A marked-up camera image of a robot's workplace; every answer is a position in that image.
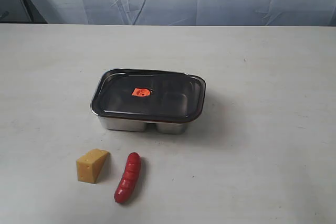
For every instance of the dark transparent box lid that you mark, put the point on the dark transparent box lid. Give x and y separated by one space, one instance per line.
162 95

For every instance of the stainless steel lunch box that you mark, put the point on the stainless steel lunch box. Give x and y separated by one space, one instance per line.
126 124

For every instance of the red toy sausage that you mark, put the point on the red toy sausage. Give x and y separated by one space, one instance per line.
129 178

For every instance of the yellow toy cheese wedge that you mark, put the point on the yellow toy cheese wedge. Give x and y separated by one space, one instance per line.
90 165

